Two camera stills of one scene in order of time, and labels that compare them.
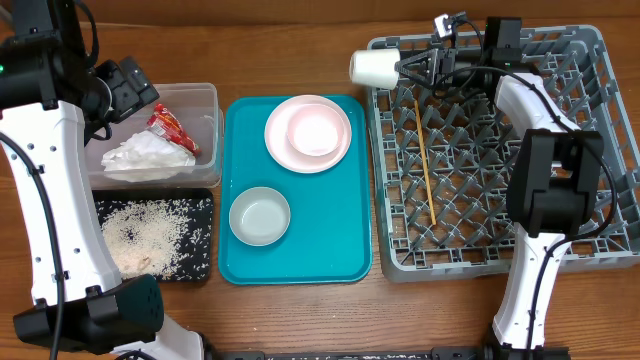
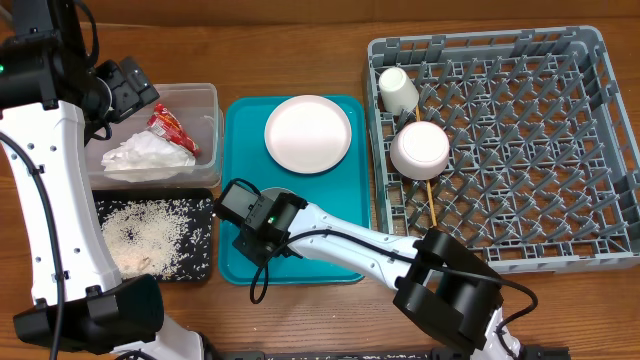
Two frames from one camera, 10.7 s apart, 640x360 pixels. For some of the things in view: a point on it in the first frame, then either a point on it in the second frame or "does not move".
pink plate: x=283 y=152 does not move
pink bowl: x=315 y=129 to x=419 y=150
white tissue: x=146 y=156 does not move
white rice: x=167 y=238 does not move
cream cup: x=375 y=67 to x=398 y=93
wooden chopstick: x=425 y=163 does not move
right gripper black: x=431 y=61 to x=251 y=243
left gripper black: x=132 y=87 does not move
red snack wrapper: x=165 y=124 does not move
